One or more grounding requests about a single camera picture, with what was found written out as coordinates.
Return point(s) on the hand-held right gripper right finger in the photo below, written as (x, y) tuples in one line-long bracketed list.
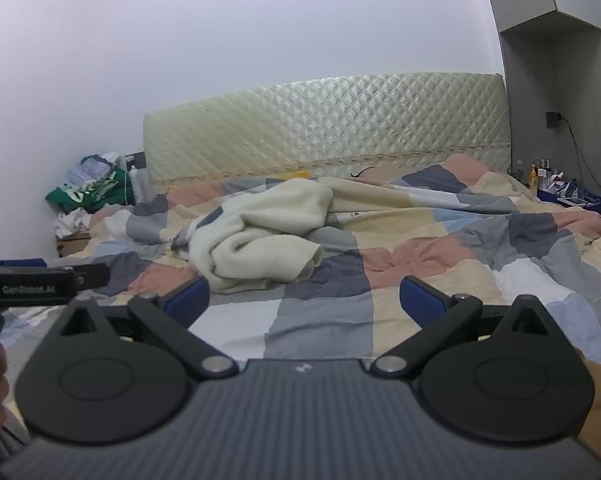
[(420, 301)]

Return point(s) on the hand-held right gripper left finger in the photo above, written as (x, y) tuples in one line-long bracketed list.
[(189, 301)]

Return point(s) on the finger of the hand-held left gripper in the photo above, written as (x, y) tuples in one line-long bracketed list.
[(94, 276), (24, 262)]

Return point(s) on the cream navy-striped sweater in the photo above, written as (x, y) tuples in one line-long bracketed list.
[(260, 240)]

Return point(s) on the brown cardboard box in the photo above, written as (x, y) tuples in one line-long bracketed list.
[(73, 246)]

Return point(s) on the patchwork quilt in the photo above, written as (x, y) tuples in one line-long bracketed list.
[(430, 260)]

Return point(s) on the white crumpled cloth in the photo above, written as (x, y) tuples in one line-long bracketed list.
[(73, 221)]

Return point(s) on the green printed bag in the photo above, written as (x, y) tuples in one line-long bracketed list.
[(90, 193)]

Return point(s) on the white bottle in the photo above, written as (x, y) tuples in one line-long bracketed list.
[(139, 184)]

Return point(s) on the clear plastic bag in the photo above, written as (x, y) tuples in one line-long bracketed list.
[(93, 166)]

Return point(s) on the small yellow item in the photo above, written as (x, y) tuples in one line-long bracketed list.
[(301, 175)]

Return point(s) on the row of small cosmetic bottles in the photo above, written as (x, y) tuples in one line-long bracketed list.
[(542, 175)]

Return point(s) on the blue storage box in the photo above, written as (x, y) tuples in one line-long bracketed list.
[(587, 207)]

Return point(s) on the cream quilted headboard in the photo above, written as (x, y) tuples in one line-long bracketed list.
[(330, 125)]

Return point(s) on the grey wardrobe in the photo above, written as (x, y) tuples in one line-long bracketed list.
[(540, 85)]

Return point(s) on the black wall charger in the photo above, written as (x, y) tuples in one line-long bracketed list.
[(553, 120)]

